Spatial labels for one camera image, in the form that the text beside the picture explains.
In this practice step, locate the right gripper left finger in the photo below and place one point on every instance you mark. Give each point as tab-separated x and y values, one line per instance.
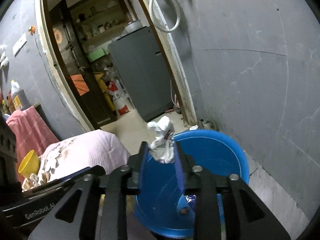
95	207

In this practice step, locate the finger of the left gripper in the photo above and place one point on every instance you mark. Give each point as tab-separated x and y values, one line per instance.
95	170

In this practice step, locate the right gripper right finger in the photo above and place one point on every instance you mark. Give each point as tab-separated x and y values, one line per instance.
227	201

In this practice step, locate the white paper trash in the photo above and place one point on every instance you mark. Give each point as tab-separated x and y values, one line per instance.
162	148

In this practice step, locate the pink floral tablecloth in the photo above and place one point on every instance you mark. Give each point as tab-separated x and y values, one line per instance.
74	154

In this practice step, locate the yellow plastic bowl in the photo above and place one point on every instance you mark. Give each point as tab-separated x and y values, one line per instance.
29	165

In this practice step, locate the blue plastic basin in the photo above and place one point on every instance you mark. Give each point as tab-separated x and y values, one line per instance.
166	203

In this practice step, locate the red white sack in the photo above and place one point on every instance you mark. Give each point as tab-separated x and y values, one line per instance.
120	99

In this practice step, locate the red plaid towel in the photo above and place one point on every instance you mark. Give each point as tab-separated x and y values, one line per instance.
31	132

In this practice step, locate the large cooking oil jug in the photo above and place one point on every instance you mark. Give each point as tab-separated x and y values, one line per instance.
18	97

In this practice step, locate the dark grey refrigerator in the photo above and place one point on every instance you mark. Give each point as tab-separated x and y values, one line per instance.
140	64

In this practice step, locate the metal pot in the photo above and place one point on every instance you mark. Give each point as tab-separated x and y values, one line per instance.
133	26

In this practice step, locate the wooden door frame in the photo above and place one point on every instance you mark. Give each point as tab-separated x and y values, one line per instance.
75	34

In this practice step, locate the orange wall hook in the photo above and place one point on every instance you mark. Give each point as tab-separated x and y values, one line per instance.
32	29

